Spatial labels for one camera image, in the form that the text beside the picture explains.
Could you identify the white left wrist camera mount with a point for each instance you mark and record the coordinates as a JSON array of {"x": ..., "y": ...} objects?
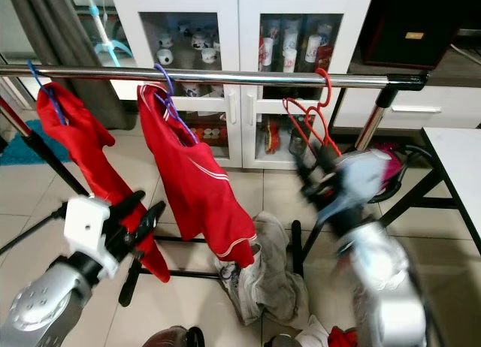
[{"x": 86, "y": 230}]

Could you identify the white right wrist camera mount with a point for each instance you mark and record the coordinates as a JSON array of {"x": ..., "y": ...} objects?
[{"x": 357, "y": 182}]

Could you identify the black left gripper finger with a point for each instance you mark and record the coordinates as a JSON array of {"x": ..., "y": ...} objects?
[
  {"x": 131, "y": 206},
  {"x": 149, "y": 225}
]

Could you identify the white cylinder canister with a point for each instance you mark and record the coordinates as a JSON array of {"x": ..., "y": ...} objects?
[{"x": 289, "y": 60}]

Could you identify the red round tin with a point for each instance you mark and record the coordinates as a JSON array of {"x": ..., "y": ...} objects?
[{"x": 270, "y": 138}]

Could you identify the red and white bottle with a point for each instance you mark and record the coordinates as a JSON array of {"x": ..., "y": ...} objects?
[{"x": 266, "y": 54}]

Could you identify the purple plastic hanger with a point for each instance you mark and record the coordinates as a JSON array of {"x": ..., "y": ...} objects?
[{"x": 180, "y": 122}]

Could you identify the red shirt with white stripes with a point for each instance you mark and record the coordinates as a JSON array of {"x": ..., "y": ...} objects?
[{"x": 195, "y": 189}]

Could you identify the white cloth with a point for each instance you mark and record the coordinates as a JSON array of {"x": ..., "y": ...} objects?
[{"x": 308, "y": 333}]

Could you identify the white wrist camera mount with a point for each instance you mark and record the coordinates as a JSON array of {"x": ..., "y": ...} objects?
[
  {"x": 357, "y": 182},
  {"x": 86, "y": 230}
]

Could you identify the chrome clothes rack black frame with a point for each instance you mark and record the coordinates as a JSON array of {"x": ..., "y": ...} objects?
[{"x": 233, "y": 76}]

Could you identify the blue hanger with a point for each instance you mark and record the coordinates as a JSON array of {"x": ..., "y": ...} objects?
[{"x": 51, "y": 103}]

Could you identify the grey white clothes heap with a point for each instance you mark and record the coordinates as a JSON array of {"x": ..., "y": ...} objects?
[{"x": 270, "y": 279}]

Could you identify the red hanger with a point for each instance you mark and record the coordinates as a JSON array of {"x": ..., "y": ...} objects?
[{"x": 329, "y": 88}]

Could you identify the white ceramic jar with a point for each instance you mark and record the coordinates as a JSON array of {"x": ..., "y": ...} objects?
[{"x": 164, "y": 58}]

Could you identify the black box with gold label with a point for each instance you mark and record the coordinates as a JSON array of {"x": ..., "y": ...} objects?
[{"x": 421, "y": 9}]

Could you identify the magenta fabric item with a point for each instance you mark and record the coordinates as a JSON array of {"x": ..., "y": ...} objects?
[{"x": 393, "y": 165}]

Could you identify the white glass-door cabinet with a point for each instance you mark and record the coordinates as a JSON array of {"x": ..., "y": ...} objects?
[{"x": 237, "y": 31}]

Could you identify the grey curtain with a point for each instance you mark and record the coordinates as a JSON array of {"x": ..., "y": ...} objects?
[{"x": 45, "y": 24}]

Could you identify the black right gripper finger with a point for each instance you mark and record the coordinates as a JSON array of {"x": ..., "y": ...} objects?
[
  {"x": 305, "y": 167},
  {"x": 326, "y": 161}
]

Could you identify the teal floor mat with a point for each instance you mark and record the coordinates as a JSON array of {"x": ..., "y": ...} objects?
[{"x": 19, "y": 148}]

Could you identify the red cloth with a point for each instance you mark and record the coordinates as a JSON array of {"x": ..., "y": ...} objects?
[{"x": 342, "y": 338}]

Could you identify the plain red garment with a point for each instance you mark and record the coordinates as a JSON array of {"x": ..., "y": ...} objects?
[{"x": 79, "y": 144}]

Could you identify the glass bottle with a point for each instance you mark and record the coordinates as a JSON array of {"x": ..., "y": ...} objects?
[{"x": 298, "y": 140}]

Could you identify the white drawer unit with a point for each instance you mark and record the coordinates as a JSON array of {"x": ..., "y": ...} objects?
[{"x": 421, "y": 110}]

